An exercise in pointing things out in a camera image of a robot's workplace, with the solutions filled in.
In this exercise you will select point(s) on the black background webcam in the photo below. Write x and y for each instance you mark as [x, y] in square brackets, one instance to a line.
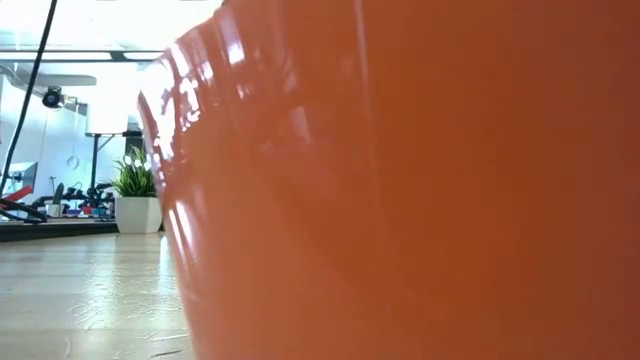
[52, 97]

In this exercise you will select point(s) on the white panel on black stand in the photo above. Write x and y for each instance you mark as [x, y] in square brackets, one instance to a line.
[107, 115]

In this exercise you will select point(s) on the black aluminium table frame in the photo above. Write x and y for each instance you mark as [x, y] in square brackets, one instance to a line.
[75, 228]

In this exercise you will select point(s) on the orange plastic mini bowl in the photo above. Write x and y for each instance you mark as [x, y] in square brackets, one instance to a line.
[400, 200]

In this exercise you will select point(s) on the small potted green plant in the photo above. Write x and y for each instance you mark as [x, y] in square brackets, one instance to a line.
[137, 215]

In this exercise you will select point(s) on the black background equipment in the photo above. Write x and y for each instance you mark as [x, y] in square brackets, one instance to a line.
[92, 197]

